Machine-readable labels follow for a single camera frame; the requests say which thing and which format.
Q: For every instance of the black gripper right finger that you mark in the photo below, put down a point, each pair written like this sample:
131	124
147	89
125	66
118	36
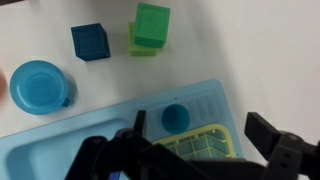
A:
263	136

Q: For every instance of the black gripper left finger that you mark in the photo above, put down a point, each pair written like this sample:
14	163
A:
140	123

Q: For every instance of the small blue cup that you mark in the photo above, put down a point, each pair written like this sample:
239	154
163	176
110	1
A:
175	119

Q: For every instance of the light blue toy sink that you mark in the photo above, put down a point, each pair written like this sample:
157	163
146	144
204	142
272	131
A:
47	152

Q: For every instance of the yellow-green dish rack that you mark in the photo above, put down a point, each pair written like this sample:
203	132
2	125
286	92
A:
211	141

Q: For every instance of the royal blue cube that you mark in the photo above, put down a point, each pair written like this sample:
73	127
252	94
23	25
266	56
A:
118	176

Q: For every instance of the lime green cube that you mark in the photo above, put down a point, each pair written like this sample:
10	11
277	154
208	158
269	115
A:
136	50

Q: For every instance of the dark blue cube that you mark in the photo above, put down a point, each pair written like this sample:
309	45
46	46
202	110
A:
90	42

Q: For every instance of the blue plate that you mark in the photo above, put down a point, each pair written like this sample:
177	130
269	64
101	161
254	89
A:
39	87

